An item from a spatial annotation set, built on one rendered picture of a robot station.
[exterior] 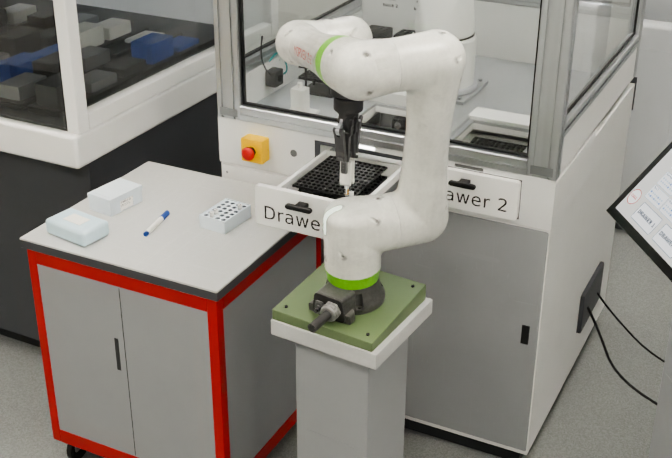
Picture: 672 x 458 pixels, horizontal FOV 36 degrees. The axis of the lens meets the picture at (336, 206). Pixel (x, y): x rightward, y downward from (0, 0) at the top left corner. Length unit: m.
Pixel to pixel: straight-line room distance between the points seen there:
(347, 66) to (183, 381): 1.08
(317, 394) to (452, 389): 0.72
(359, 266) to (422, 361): 0.86
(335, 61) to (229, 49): 0.96
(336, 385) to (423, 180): 0.54
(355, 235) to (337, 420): 0.49
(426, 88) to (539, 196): 0.71
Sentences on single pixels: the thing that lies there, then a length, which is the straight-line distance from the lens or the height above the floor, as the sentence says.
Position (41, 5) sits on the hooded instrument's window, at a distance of 3.06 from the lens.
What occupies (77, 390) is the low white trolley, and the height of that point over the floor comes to 0.30.
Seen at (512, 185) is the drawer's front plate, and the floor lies 0.92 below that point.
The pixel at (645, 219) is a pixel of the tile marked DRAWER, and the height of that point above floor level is 1.00.
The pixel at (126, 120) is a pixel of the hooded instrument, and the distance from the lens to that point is 3.30.
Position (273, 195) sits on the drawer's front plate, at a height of 0.91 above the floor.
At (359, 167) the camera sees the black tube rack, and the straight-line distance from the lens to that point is 2.85.
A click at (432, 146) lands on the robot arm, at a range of 2.23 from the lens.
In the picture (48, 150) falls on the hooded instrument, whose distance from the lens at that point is 3.21.
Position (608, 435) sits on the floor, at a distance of 3.42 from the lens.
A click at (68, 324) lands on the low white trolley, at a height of 0.52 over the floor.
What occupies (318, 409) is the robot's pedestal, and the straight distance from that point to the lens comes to 2.54.
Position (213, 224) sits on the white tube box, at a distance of 2.82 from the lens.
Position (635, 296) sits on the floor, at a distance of 4.17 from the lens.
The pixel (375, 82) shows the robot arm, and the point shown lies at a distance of 2.06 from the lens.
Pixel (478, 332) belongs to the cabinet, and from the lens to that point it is 3.00.
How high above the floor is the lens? 2.05
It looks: 26 degrees down
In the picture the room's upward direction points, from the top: straight up
